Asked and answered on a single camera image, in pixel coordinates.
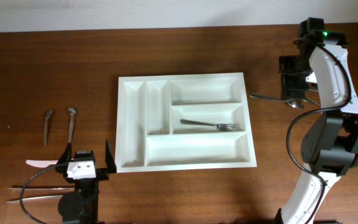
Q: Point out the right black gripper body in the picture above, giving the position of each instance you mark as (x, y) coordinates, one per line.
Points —
(293, 71)

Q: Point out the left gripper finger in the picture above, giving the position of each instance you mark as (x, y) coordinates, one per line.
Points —
(66, 156)
(109, 160)

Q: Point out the steel fork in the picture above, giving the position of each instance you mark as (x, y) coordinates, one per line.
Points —
(309, 99)
(218, 126)

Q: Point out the steel spoon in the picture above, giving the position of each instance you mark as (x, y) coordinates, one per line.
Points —
(294, 103)

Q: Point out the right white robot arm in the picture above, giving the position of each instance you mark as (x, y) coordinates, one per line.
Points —
(330, 147)

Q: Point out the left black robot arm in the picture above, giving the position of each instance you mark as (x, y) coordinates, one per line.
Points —
(81, 204)

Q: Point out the white plastic knife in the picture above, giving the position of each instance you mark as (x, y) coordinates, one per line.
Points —
(41, 164)

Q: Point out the small steel teaspoon right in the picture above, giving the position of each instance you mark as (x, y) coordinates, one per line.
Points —
(72, 111)

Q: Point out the small steel teaspoon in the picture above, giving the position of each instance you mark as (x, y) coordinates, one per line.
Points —
(48, 115)
(72, 111)

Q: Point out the small steel teaspoon left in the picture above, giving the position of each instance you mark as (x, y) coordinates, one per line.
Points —
(48, 115)

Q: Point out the white plastic cutlery tray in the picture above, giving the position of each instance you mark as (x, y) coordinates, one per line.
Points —
(150, 136)

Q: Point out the steel fork in tray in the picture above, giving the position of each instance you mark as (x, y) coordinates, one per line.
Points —
(218, 126)

